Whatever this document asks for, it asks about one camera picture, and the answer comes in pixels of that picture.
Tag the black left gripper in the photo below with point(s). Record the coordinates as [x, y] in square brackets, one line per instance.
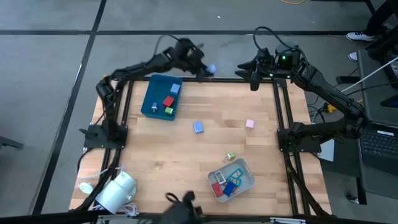
[188, 54]

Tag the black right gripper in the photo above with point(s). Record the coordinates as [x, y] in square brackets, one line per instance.
[267, 63]

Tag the light blue box charger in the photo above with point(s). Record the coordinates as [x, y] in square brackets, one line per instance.
[198, 127]
[211, 68]
[175, 88]

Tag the red box charger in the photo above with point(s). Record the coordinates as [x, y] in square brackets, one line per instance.
[168, 101]

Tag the pink box charger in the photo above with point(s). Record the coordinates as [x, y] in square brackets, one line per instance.
[249, 124]

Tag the green white plug charger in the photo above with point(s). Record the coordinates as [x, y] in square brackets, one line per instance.
[230, 155]
[169, 110]

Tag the white blue USB charger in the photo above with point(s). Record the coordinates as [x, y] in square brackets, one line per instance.
[154, 106]

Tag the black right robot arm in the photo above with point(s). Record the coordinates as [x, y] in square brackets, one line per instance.
[329, 90]

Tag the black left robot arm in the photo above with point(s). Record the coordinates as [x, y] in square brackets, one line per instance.
[140, 65]

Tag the teal plastic bin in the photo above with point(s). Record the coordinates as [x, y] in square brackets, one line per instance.
[155, 90]

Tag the yellow power plug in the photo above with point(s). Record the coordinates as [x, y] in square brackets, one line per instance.
[331, 108]

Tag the black desk foot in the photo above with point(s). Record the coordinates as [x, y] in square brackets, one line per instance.
[343, 79]

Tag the person's shoe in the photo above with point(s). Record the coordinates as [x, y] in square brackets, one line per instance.
[359, 36]
[353, 56]

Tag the teal picture card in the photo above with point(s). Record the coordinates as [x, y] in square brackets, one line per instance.
[237, 173]
[234, 181]

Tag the white flat box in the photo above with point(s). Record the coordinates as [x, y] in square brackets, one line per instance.
[327, 151]

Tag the white framed card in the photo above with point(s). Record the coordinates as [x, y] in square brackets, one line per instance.
[220, 176]

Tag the blue card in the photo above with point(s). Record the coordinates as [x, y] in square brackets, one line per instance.
[229, 188]

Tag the red card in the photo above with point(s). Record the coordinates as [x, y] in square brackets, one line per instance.
[217, 189]

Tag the grey side desk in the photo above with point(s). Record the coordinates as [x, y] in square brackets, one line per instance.
[376, 99]

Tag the black floor tape strip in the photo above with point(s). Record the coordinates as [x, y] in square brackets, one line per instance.
[73, 93]

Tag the person's leg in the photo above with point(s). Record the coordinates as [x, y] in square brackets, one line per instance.
[381, 15]

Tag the dark grey laptop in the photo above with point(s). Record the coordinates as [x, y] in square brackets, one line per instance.
[379, 146]

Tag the white cylindrical device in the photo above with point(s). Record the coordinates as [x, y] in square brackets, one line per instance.
[115, 193]

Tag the white label strip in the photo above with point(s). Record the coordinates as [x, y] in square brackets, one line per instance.
[287, 221]

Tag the black caster wheel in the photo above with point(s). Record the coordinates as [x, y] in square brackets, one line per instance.
[352, 198]

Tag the white round puck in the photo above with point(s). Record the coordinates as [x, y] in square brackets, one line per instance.
[85, 187]

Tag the black furniture foot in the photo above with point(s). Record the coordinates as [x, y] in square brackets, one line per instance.
[9, 142]

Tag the black aluminium frame rail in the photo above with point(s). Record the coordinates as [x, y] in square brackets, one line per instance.
[224, 80]
[277, 105]
[127, 102]

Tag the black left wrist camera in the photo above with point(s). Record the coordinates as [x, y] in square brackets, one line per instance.
[185, 44]

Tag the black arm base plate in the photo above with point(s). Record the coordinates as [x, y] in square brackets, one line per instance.
[308, 147]
[93, 141]

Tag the black frame beam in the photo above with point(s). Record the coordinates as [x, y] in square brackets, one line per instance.
[46, 218]

